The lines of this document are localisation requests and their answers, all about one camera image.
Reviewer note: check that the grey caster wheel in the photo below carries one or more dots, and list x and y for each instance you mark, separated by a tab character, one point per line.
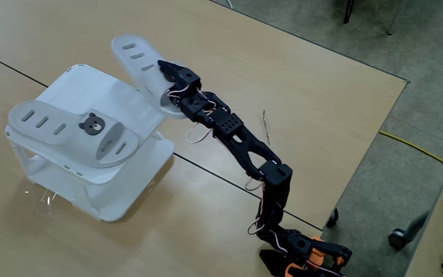
397	239

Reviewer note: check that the grey metal furniture leg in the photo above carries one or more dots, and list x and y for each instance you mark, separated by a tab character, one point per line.
394	17

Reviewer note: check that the black furniture leg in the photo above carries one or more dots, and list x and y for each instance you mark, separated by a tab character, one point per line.
348	11

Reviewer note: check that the white bear slipper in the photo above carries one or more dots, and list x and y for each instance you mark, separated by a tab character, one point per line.
64	143
144	82

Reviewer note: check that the white two-tier plastic box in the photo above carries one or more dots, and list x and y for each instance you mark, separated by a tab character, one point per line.
79	88

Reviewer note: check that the black table caster wheel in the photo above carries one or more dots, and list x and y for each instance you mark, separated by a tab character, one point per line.
333	217

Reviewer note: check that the grey chair base leg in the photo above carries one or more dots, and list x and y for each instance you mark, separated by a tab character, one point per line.
417	225

